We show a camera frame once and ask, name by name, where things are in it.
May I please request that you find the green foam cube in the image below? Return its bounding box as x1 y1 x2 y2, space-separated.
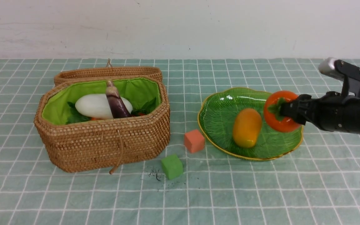
161 155 184 180

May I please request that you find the orange carrot with leaves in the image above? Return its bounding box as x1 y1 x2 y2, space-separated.
90 112 146 121

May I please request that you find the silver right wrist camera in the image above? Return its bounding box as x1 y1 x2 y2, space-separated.
318 57 360 98

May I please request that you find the woven wicker basket lid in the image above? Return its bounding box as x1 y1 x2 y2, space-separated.
54 59 163 86

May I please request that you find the purple eggplant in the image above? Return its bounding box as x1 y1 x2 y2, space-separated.
105 80 132 119

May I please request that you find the orange persimmon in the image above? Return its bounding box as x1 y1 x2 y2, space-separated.
263 91 301 133

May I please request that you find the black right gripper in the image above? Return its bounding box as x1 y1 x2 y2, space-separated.
280 94 318 125

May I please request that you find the green glass leaf plate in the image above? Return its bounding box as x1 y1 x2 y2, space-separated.
197 87 304 161

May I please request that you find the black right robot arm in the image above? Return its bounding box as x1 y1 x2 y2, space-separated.
280 91 360 134

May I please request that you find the woven wicker basket green lining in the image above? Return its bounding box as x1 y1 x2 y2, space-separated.
34 77 171 173

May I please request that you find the orange foam cube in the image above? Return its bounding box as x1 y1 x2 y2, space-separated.
184 129 205 153

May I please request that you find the yellow orange mango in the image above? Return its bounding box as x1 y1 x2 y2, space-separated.
232 108 263 148

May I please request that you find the white radish with leaves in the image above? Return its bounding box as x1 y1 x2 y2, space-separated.
66 94 159 124

